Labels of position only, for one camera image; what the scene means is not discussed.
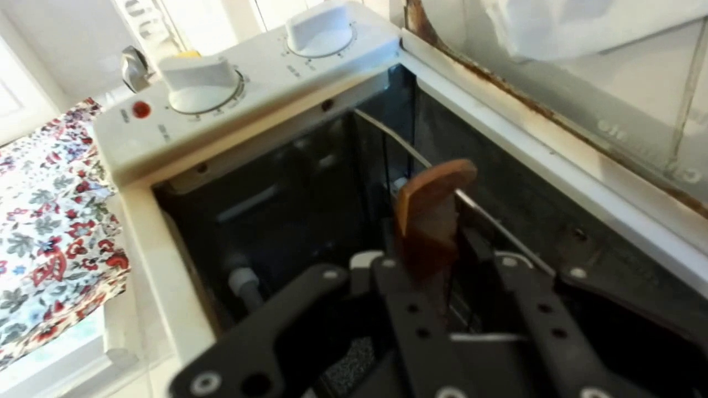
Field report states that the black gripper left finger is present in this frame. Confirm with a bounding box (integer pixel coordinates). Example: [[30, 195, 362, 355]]
[[168, 257, 453, 398]]

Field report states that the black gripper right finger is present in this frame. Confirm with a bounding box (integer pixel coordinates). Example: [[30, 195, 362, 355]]
[[492, 253, 708, 398]]

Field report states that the brown object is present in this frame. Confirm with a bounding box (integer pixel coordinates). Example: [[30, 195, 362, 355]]
[[393, 158, 480, 287]]

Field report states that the white toaster oven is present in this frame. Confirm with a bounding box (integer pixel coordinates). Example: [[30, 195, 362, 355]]
[[91, 0, 708, 398]]

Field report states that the white oven knob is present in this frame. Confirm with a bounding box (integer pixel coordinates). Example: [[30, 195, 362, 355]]
[[282, 3, 358, 59], [158, 53, 245, 117]]

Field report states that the small white tissue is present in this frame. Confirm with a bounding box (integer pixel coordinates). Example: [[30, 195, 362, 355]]
[[483, 0, 708, 61]]

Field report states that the floral curtain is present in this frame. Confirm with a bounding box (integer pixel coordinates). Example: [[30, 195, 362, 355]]
[[0, 98, 135, 372]]

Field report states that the metal wire oven rack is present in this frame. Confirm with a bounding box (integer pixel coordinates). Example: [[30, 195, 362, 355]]
[[352, 106, 561, 278]]

